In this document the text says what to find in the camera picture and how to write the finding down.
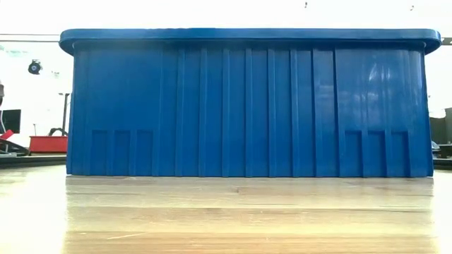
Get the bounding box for blue plastic bin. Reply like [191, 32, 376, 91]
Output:
[59, 28, 442, 179]

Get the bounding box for black lamp pole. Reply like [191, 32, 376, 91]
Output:
[57, 92, 71, 137]

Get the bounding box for red storage box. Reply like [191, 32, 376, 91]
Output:
[28, 135, 69, 155]

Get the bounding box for black low table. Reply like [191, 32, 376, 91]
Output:
[0, 154, 68, 169]

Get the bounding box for round black fixture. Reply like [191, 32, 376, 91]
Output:
[28, 59, 43, 75]

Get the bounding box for black chair base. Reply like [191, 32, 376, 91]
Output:
[0, 137, 31, 157]

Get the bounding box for black computer monitor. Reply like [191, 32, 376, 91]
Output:
[0, 109, 22, 135]

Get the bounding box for black side table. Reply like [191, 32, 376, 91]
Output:
[432, 143, 452, 167]

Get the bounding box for dark cabinet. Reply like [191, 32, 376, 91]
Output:
[429, 107, 452, 145]

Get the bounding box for black curved hose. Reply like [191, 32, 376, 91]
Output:
[47, 127, 69, 138]

